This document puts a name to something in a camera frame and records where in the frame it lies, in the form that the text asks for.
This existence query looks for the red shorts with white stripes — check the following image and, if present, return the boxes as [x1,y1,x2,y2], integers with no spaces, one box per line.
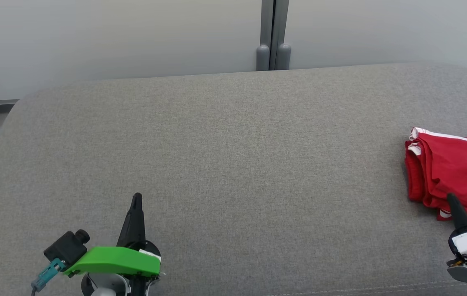
[409,127,467,227]

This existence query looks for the grey metal partition post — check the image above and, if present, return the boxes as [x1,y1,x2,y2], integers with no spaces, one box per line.
[256,0,292,72]

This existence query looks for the black cable with teal plug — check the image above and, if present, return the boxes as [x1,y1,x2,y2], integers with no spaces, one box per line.
[30,258,67,296]

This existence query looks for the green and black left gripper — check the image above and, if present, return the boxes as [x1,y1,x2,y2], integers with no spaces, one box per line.
[64,192,162,277]

